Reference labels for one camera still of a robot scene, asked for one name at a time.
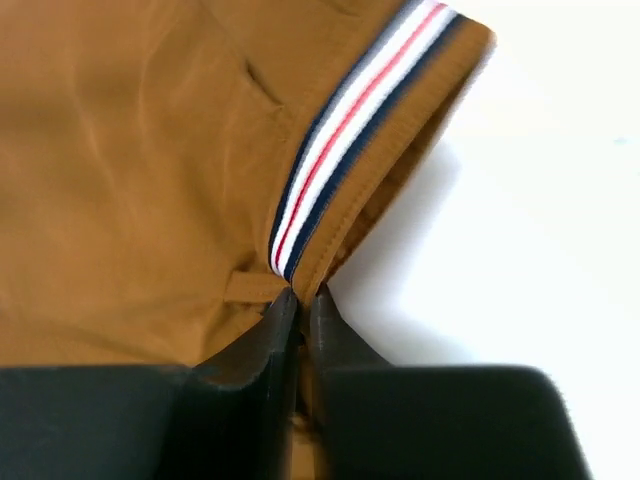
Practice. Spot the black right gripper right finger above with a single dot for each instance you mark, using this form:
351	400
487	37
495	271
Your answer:
375	420

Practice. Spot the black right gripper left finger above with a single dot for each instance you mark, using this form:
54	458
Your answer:
226	418

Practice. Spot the brown trousers with striped trim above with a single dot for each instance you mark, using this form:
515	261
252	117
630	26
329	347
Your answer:
167	165

